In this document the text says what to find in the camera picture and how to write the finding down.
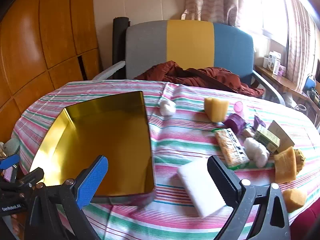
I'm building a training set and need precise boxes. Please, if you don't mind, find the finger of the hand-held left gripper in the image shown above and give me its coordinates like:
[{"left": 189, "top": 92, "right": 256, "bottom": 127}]
[
  {"left": 15, "top": 167, "right": 45, "bottom": 188},
  {"left": 0, "top": 154, "right": 20, "bottom": 170}
]

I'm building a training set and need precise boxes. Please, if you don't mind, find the green cracker packet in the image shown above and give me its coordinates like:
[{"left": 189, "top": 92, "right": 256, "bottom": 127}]
[{"left": 214, "top": 128, "right": 250, "bottom": 168}]

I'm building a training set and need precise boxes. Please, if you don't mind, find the tall white box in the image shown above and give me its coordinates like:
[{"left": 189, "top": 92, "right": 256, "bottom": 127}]
[{"left": 266, "top": 51, "right": 282, "bottom": 75}]

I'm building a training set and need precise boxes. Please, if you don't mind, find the dark red cloth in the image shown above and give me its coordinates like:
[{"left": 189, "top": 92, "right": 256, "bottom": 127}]
[{"left": 287, "top": 200, "right": 320, "bottom": 240}]

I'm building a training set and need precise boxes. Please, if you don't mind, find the rust brown jacket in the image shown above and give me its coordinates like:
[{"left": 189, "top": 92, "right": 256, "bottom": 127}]
[{"left": 134, "top": 60, "right": 265, "bottom": 98}]

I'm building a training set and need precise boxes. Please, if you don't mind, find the grey yellow blue chair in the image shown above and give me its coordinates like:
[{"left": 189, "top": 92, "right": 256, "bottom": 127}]
[{"left": 92, "top": 19, "right": 287, "bottom": 105}]

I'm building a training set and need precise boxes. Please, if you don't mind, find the white sponge block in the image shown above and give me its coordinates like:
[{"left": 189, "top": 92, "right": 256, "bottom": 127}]
[{"left": 177, "top": 158, "right": 234, "bottom": 218}]

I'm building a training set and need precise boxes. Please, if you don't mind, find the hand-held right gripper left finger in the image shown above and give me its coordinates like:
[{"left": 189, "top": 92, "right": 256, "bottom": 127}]
[{"left": 24, "top": 155, "right": 109, "bottom": 240}]

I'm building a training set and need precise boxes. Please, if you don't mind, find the wooden wardrobe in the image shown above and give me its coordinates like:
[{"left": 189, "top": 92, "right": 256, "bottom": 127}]
[{"left": 0, "top": 0, "right": 103, "bottom": 140}]

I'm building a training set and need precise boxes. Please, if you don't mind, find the large purple wrapper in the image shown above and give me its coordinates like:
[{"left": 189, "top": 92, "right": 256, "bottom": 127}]
[{"left": 223, "top": 114, "right": 247, "bottom": 135}]

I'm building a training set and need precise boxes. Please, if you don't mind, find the wooden desk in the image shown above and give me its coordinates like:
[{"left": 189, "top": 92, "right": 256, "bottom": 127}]
[{"left": 254, "top": 64, "right": 320, "bottom": 130}]

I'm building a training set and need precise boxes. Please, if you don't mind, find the yellow sponge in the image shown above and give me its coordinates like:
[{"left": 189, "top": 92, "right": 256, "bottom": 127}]
[{"left": 204, "top": 97, "right": 230, "bottom": 123}]

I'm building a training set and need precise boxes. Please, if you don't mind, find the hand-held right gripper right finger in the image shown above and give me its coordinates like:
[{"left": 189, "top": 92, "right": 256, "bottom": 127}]
[{"left": 207, "top": 155, "right": 292, "bottom": 240}]

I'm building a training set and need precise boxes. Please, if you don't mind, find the white card box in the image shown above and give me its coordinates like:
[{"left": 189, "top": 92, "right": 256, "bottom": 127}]
[{"left": 267, "top": 120, "right": 295, "bottom": 153}]

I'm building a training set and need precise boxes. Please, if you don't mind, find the blue round item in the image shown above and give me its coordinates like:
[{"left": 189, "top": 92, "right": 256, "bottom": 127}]
[{"left": 302, "top": 74, "right": 317, "bottom": 93}]

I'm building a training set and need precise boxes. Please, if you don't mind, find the gold tin box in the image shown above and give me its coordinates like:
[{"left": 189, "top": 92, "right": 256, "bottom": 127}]
[{"left": 29, "top": 91, "right": 157, "bottom": 205}]

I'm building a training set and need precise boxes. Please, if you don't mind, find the green carton box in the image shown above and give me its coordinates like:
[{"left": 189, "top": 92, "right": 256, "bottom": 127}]
[{"left": 254, "top": 125, "right": 281, "bottom": 154}]

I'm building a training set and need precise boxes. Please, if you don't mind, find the white cotton ball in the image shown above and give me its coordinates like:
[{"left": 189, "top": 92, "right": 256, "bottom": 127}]
[
  {"left": 244, "top": 137, "right": 270, "bottom": 168},
  {"left": 159, "top": 99, "right": 176, "bottom": 116}
]

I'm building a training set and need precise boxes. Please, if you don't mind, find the small pink cup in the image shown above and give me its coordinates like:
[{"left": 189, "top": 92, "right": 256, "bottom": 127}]
[{"left": 234, "top": 101, "right": 245, "bottom": 118}]

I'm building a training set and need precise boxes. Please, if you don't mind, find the large orange sponge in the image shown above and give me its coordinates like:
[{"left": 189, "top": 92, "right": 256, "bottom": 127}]
[{"left": 273, "top": 146, "right": 298, "bottom": 184}]

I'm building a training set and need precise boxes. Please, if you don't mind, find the yellow knitted cloth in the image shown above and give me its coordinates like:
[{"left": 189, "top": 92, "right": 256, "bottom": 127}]
[{"left": 294, "top": 149, "right": 307, "bottom": 174}]

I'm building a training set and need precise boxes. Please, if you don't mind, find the small orange sponge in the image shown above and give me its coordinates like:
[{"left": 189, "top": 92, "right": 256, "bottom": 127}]
[{"left": 282, "top": 189, "right": 307, "bottom": 213}]

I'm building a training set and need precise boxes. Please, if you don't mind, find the patterned beige curtain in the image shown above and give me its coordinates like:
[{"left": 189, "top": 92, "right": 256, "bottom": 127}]
[
  {"left": 285, "top": 0, "right": 317, "bottom": 93},
  {"left": 181, "top": 0, "right": 247, "bottom": 27}
]

